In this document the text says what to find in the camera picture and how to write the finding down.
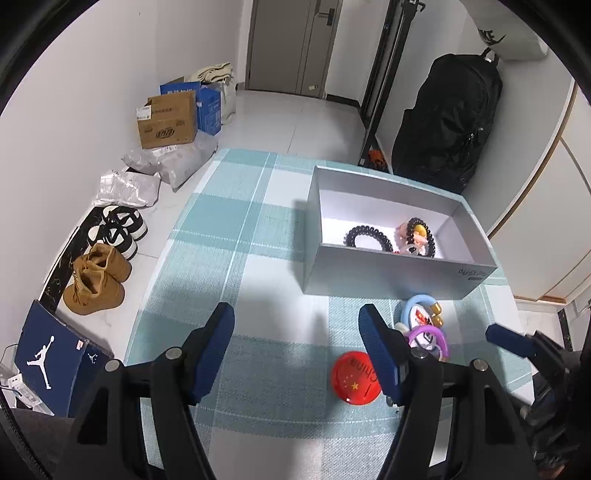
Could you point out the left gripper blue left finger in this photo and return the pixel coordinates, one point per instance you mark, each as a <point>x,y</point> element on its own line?
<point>212,342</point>

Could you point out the red round badge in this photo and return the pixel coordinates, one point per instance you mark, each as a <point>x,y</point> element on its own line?
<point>354,379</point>

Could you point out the grey door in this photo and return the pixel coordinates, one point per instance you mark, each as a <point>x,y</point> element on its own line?
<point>290,46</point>

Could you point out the white nike bag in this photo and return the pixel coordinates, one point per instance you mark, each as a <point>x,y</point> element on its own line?
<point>504,32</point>

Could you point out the grey phone box lid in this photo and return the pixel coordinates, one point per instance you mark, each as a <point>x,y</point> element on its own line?
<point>352,246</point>

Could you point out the black backpack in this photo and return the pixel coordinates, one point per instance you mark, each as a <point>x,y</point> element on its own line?
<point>442,137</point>

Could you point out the grey plastic parcel bag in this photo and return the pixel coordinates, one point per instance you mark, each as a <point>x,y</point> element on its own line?
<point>174,164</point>

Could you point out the white cartoon charm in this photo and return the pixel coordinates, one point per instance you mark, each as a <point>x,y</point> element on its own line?
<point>418,319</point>

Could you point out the teal plaid tablecloth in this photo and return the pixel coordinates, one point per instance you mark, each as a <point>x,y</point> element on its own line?
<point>272,413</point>

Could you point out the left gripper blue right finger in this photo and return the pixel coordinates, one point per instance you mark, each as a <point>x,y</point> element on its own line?
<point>387,349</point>

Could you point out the white plastic parcel bag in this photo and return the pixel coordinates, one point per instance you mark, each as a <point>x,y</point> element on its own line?
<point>128,189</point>

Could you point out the brown cardboard box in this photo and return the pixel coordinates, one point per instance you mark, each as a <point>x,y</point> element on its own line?
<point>169,119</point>

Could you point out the brown suede boot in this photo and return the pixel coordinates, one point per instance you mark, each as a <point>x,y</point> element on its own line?
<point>108,259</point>
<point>92,289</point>

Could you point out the blue cardboard box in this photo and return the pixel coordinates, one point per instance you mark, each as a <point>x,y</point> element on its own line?
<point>208,103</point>

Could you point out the blue jordan shoe box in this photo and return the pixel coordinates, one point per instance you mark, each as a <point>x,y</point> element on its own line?
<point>57,363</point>

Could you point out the black white sneaker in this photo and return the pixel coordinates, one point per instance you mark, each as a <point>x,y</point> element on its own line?
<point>126,217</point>
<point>115,236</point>

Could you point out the black tripod stand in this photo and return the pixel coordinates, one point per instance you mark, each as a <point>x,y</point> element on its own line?
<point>397,25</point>

